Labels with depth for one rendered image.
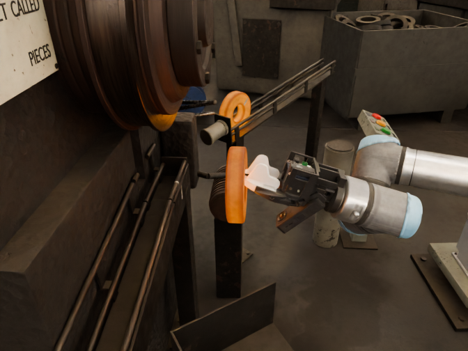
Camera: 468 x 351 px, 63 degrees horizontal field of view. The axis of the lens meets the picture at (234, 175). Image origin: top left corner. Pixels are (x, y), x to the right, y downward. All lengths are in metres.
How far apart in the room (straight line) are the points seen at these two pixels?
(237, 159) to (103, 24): 0.31
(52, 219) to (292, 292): 1.20
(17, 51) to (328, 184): 0.55
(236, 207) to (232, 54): 3.03
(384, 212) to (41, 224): 0.60
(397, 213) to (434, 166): 0.19
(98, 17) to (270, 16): 2.93
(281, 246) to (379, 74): 1.63
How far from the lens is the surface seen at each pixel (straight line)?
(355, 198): 0.76
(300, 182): 0.73
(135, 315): 0.74
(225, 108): 1.37
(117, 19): 0.64
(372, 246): 1.96
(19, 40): 0.63
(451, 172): 0.94
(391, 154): 0.94
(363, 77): 2.97
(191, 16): 0.70
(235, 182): 0.69
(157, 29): 0.68
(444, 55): 3.28
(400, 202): 0.80
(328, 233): 1.84
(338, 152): 1.61
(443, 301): 1.81
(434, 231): 2.19
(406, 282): 1.85
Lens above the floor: 1.24
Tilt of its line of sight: 31 degrees down
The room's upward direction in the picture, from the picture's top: straight up
